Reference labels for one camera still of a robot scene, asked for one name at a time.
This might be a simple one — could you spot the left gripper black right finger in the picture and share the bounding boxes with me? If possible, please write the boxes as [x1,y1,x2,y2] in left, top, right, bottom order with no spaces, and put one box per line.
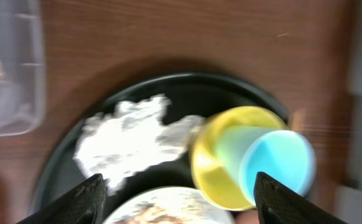
[254,172,346,224]

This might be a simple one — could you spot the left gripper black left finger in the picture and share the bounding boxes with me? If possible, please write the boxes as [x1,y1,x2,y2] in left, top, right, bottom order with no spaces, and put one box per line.
[18,174,106,224]

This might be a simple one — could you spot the pink cup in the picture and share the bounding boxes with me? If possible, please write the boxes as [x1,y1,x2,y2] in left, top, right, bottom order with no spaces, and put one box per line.
[235,210,259,224]

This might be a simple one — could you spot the light blue cup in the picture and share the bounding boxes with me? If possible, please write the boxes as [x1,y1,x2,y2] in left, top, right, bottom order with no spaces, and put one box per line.
[213,126,316,205]

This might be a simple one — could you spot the white napkin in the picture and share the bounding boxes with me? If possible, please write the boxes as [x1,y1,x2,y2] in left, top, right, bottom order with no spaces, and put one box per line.
[73,94,205,195]

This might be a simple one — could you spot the clear plastic waste bin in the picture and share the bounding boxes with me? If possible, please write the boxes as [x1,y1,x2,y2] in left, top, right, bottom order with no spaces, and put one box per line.
[0,0,45,137]

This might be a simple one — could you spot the food scraps on plate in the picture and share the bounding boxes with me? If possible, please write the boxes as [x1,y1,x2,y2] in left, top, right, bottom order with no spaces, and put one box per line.
[111,203,203,224]

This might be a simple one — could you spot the yellow bowl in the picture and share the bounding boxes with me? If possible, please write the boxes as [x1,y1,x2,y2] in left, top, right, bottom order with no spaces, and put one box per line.
[190,106,287,211]

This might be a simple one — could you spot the left wooden chopstick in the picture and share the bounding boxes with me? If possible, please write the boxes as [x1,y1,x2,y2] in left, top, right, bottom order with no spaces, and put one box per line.
[289,108,305,133]

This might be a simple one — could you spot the grey plate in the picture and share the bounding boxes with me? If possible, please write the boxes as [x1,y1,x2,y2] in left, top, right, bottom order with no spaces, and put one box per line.
[103,186,235,224]

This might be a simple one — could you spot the round black tray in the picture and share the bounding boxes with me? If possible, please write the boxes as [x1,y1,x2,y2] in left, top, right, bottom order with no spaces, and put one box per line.
[31,72,289,220]

